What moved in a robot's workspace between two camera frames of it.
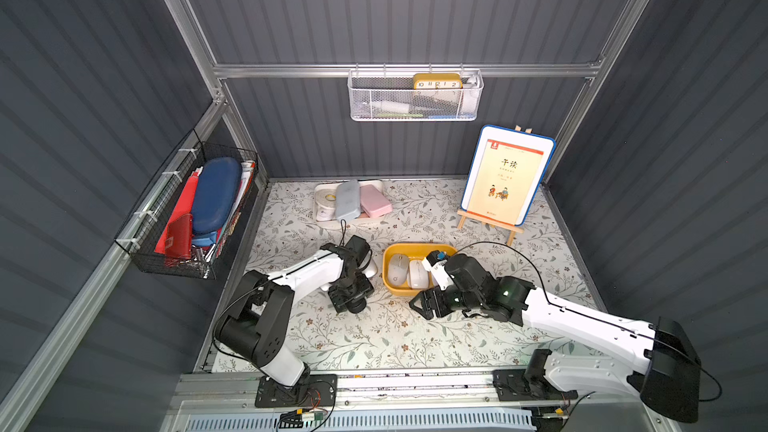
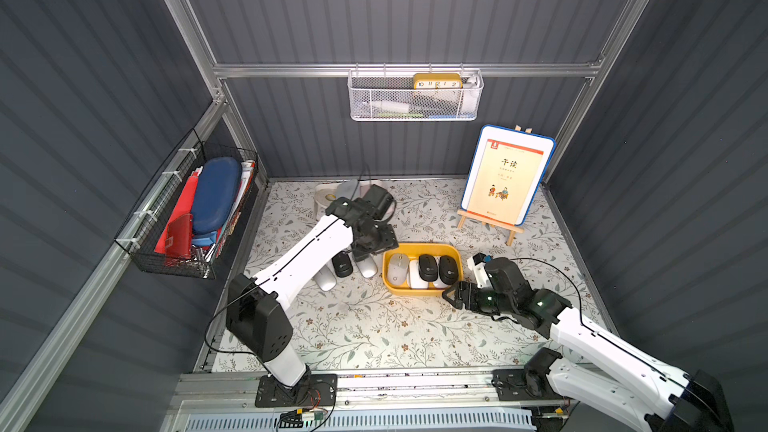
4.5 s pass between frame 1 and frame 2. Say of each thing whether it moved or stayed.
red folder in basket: stayed
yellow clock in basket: stayed
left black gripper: moved
